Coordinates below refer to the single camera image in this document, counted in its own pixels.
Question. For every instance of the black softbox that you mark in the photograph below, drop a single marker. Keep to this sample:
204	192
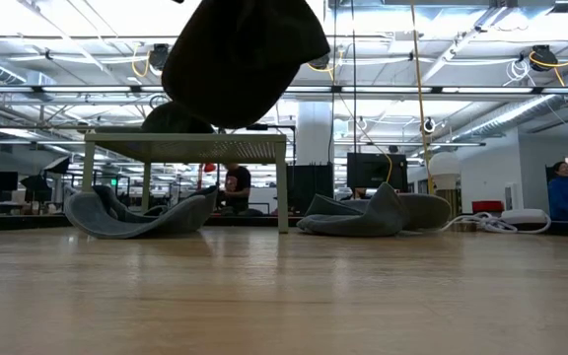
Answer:
36	185

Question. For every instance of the blue-grey cap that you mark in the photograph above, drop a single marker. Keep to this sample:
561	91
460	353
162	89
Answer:
116	224

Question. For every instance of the light grey cap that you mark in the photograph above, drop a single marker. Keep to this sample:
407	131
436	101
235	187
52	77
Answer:
363	217

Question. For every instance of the white power adapter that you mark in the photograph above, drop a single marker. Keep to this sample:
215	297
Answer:
525	216

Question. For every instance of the green perforated metal shelf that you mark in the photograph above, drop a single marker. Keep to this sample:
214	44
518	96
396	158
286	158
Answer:
190	148

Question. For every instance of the dark charcoal cap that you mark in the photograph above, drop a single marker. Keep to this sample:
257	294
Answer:
244	59
175	120

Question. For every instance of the black cabinet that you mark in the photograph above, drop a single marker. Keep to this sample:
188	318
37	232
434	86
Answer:
308	187

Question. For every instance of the long ceiling light strip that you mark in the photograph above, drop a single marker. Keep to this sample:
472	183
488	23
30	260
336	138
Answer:
67	89

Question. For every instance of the white standing appliance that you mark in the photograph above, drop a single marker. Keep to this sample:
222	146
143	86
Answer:
513	197

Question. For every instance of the red box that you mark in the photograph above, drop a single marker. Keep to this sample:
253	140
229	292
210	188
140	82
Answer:
487	206

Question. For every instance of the red articulated lamp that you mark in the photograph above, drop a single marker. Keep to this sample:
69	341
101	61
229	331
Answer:
208	167

